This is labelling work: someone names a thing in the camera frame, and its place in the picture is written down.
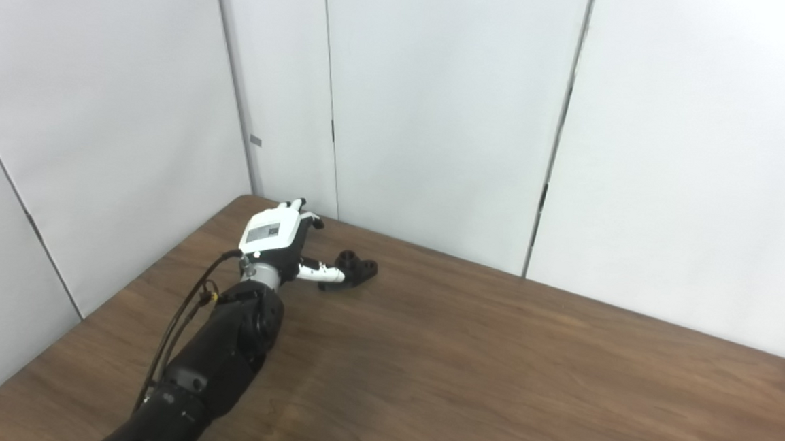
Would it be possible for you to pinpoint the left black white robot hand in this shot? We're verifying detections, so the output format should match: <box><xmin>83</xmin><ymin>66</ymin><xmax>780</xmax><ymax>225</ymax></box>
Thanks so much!
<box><xmin>235</xmin><ymin>195</ymin><xmax>352</xmax><ymax>293</ymax></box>

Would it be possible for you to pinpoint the black flanged holder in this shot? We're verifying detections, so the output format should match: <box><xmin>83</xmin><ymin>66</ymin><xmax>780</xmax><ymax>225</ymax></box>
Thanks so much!
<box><xmin>319</xmin><ymin>248</ymin><xmax>380</xmax><ymax>295</ymax></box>

